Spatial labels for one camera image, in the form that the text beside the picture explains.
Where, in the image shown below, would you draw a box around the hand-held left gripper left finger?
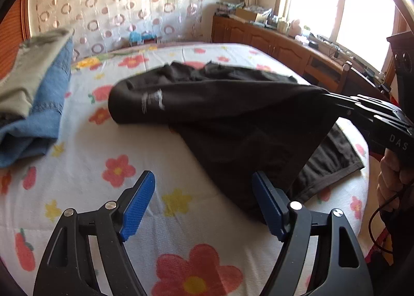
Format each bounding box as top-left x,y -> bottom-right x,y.
32,170 -> 156,296

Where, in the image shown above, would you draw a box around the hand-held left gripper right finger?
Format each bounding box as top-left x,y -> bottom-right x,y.
252,171 -> 374,296

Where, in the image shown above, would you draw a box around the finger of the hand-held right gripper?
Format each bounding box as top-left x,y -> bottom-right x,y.
337,106 -> 376,126
320,90 -> 405,116

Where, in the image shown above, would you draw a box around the person's right forearm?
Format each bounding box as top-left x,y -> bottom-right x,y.
378,186 -> 414,267

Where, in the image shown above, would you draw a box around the khaki pants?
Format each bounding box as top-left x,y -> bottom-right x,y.
0,28 -> 74,120

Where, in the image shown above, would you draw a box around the person's right hand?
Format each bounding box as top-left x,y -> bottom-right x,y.
377,147 -> 414,210

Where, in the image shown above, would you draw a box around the floral bed sheet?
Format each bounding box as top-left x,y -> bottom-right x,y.
0,42 -> 371,296

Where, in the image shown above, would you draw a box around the wooden cabinet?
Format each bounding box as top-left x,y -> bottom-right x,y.
212,13 -> 398,102

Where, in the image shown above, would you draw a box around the blue jeans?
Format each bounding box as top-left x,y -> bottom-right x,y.
0,37 -> 73,169

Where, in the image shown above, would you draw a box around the cardboard box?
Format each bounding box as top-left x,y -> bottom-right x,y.
234,8 -> 269,22

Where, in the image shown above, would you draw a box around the blue toy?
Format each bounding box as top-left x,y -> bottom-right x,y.
129,31 -> 159,46

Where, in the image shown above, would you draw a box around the black cable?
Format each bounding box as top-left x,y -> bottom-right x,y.
368,184 -> 409,254

